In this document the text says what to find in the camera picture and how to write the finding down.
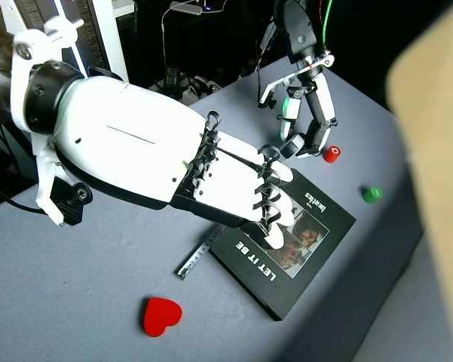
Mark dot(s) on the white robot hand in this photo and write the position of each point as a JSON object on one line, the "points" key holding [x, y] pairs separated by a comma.
{"points": [[322, 102], [128, 143]]}

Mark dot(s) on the silver tape measure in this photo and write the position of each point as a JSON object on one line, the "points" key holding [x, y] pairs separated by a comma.
{"points": [[292, 146]]}

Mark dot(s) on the black Beatles hardcover book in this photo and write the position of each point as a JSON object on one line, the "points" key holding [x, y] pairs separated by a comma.
{"points": [[324, 245]]}

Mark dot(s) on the red toy cylinder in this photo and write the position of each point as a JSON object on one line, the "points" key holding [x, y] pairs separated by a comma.
{"points": [[331, 154]]}

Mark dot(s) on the black power adapter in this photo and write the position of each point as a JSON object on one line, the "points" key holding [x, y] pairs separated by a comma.
{"points": [[172, 77]]}

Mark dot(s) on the white power strip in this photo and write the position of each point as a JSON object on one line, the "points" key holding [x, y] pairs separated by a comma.
{"points": [[196, 90]]}

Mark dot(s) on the green toy cylinder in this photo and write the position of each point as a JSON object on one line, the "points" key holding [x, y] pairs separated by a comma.
{"points": [[372, 195]]}

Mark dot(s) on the blurred beige board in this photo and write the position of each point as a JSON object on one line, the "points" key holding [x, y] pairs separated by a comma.
{"points": [[437, 151]]}

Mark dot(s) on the grey power bank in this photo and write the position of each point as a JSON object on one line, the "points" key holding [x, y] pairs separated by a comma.
{"points": [[186, 8]]}

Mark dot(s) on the grey table cloth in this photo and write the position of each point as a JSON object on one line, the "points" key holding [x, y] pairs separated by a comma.
{"points": [[79, 283]]}

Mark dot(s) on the red heart block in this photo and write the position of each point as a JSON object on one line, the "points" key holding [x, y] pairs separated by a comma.
{"points": [[160, 316]]}

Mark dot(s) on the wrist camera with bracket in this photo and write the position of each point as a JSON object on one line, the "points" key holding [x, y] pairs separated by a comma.
{"points": [[68, 203], [267, 88]]}

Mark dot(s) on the white frame post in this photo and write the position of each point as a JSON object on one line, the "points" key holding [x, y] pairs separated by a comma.
{"points": [[111, 37]]}

